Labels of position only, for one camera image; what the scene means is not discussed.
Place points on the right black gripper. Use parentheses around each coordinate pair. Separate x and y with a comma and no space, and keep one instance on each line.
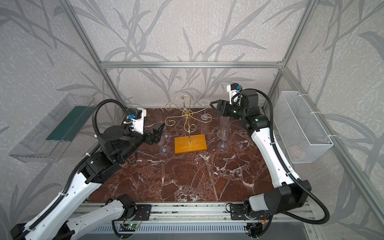
(222,108)

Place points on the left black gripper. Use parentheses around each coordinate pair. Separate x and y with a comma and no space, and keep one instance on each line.
(148,136)

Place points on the clear wine glass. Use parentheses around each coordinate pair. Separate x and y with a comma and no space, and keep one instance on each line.
(205,103)
(166,137)
(225,122)
(184,99)
(163,148)

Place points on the amber wine glass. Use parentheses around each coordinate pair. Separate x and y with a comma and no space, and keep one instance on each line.
(222,141)

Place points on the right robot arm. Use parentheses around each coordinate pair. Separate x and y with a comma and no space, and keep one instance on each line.
(289,192)

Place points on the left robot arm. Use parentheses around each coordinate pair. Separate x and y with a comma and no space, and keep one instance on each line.
(55,222)

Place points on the yellow wooden rack base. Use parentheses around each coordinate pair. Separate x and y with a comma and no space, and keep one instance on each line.
(189,144)

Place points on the green circuit board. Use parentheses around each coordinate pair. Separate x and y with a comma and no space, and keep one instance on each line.
(129,227)

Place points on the gold wire glass rack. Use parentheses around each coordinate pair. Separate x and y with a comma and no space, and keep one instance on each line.
(186,115)

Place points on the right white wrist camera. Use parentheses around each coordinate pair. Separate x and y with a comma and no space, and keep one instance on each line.
(235,94)

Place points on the aluminium frame crossbar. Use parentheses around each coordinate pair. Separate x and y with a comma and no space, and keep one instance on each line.
(200,65)

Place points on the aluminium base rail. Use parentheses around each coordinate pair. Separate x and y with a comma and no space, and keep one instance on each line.
(193,217)

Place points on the white wire mesh basket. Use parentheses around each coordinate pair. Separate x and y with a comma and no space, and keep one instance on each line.
(302,134)

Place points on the clear plastic wall bin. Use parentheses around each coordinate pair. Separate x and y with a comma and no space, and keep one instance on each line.
(47,142)

